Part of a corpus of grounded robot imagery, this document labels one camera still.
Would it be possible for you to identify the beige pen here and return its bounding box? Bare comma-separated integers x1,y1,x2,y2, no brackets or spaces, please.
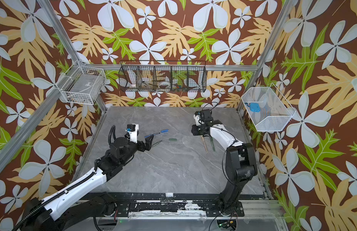
201,136,208,153

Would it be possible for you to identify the light green pen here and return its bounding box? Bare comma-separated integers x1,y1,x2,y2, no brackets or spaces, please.
209,136,216,152

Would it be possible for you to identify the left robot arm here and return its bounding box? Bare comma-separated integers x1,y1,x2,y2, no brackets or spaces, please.
13,124,154,231

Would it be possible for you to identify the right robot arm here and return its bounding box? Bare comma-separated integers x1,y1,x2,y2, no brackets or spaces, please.
192,109,258,216

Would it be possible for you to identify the blue object in basket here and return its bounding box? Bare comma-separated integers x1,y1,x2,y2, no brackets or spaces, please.
249,103,261,113

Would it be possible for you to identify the white mesh basket right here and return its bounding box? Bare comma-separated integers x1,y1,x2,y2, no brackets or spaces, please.
242,87,296,133

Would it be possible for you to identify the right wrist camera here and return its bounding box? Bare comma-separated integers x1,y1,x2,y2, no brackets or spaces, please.
194,113,202,126

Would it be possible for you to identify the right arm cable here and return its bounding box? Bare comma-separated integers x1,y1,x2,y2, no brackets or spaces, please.
201,100,219,112

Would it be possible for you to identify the black wire basket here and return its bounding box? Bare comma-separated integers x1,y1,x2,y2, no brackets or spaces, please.
117,60,207,92

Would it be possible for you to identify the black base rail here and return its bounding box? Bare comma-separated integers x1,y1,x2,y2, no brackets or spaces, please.
91,192,245,218

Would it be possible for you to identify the white wire basket left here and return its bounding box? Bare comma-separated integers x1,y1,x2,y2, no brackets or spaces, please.
58,61,106,105

